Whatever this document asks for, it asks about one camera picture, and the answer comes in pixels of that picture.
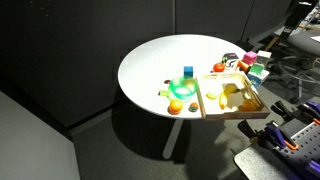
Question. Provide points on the pink box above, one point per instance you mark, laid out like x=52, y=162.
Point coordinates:
x=249, y=57

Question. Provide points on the blue cube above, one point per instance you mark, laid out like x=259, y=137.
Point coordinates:
x=188, y=71

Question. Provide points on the yellow ball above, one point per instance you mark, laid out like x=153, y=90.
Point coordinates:
x=212, y=94

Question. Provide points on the small light green toy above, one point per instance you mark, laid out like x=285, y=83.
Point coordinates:
x=163, y=93

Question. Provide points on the black and white box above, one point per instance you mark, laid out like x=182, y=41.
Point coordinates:
x=230, y=60

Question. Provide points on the wooden tray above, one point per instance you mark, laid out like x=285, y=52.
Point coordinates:
x=233, y=115

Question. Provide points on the grey office chair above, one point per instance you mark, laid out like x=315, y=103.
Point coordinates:
x=303, y=41

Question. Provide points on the purple clamp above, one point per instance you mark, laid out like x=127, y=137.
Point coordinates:
x=312, y=108

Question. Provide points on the orange box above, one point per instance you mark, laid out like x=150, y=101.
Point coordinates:
x=243, y=65

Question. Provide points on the yellow toy banana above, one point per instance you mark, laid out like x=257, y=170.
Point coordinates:
x=222, y=98

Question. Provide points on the red toy tomato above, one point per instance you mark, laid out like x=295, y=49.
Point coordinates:
x=218, y=67

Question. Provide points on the orange ball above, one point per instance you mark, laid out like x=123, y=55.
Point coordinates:
x=175, y=106

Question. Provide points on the green bowl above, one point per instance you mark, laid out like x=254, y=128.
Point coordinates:
x=176, y=90

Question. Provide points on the green cube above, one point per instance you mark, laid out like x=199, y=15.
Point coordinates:
x=256, y=69

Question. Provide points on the orange yellow toy peach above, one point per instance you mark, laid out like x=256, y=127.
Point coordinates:
x=249, y=105

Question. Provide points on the small red green ball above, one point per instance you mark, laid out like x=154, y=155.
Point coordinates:
x=193, y=107

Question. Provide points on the grey cabinet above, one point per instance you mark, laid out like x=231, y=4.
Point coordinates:
x=30, y=143

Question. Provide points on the white table leg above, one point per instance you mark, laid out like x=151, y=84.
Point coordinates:
x=172, y=138

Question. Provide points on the grey metal plate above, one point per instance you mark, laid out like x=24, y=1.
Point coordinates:
x=256, y=164

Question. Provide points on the white grey box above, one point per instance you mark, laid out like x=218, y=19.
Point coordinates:
x=264, y=56

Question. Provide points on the perforated metal board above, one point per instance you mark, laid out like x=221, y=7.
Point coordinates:
x=300, y=148

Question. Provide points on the small dark red toy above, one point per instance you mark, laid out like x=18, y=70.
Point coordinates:
x=167, y=81

